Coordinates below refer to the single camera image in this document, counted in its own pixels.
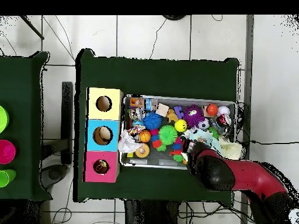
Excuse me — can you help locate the wooden box with three holes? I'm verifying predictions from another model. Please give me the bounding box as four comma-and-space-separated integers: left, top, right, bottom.
84, 87, 124, 184

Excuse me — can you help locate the long orange building block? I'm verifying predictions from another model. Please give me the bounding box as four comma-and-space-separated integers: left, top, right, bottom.
130, 97, 147, 110

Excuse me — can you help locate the purple building block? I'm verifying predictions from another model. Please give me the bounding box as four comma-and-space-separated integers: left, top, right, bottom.
173, 105, 185, 119

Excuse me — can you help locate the yellow-green plastic cup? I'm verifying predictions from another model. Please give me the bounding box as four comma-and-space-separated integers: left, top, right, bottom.
0, 104, 10, 134

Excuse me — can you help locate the pink plastic cup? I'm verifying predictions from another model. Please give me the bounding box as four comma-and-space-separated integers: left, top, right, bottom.
0, 139, 17, 165

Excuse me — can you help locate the black round base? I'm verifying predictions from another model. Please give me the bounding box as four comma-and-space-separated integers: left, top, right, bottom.
162, 15, 187, 22

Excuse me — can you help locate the plain wooden block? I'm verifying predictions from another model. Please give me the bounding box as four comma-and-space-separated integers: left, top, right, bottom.
156, 103, 170, 117

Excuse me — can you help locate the brown teddy bear toy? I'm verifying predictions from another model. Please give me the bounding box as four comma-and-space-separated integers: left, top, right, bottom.
166, 109, 179, 124

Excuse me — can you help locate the light blue knitted cloth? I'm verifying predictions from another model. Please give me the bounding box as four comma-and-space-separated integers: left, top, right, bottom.
184, 129, 220, 150

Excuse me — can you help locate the black panel on stand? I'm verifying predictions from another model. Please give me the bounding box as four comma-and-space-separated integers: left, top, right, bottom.
41, 81, 75, 185

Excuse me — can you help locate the green spiky ball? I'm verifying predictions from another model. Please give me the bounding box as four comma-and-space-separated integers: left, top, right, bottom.
158, 125, 179, 146

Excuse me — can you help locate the bright green plastic cup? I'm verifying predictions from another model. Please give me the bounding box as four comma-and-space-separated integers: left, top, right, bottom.
0, 169, 18, 188

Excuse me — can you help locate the yellow smiley ball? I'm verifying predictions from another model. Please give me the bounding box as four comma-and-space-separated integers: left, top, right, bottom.
175, 118, 188, 132

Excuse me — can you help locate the orange basketball toy ball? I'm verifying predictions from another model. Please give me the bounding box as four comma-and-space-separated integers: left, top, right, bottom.
139, 129, 152, 144

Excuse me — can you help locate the side table with green cloth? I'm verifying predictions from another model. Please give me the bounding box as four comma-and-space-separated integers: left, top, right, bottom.
0, 51, 51, 201

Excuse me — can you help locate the small soccer ball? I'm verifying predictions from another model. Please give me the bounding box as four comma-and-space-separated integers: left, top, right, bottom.
197, 118, 211, 131

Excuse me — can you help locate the shallow clear mesh bin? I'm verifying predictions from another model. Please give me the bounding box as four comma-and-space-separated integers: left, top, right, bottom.
119, 94, 237, 171

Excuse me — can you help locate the yellow plush duck toy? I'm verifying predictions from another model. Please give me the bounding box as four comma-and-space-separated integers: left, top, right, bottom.
95, 160, 108, 173

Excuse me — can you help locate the dark green table cloth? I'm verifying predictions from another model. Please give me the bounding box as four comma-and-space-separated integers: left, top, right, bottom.
74, 48, 241, 204

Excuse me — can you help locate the purple spiky ball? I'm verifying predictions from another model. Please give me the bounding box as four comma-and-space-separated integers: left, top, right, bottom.
183, 105, 206, 128

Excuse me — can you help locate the tan orange ball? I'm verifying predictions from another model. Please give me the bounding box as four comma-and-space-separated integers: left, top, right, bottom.
135, 143, 151, 159

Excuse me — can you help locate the cream waffle cloth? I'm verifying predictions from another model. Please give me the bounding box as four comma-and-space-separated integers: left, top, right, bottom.
219, 141, 244, 160

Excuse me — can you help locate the white baseball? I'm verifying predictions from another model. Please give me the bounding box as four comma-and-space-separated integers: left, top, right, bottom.
218, 105, 231, 117

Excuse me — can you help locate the large blue spiky ball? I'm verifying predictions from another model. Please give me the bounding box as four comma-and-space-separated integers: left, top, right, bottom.
142, 111, 163, 131

